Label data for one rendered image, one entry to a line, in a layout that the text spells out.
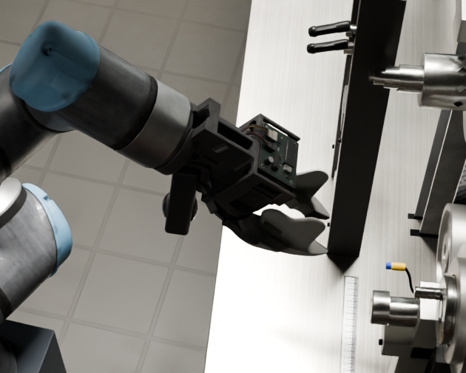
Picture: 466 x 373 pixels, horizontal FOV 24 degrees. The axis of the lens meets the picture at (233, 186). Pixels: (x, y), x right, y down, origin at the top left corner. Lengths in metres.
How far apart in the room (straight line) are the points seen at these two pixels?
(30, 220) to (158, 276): 1.26
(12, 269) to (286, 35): 0.72
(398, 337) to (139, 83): 0.51
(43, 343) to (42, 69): 0.72
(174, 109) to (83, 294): 1.70
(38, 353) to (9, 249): 0.22
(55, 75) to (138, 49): 2.17
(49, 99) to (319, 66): 0.97
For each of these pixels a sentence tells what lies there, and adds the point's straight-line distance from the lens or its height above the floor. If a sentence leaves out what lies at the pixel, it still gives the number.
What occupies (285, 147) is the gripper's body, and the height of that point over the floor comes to 1.47.
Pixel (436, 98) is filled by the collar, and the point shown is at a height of 1.34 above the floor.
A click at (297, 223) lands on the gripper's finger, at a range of 1.04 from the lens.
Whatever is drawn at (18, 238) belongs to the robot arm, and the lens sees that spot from 1.39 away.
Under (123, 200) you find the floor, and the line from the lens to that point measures 2.77.
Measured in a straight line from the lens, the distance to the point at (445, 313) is 1.16.
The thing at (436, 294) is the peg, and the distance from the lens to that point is 1.20.
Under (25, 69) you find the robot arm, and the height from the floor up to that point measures 1.60.
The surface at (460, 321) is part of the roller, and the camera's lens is 1.14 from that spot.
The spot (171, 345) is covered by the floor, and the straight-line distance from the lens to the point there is 2.55.
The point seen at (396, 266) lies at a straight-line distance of 1.23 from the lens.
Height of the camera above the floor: 2.28
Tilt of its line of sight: 55 degrees down
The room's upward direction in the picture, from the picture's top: straight up
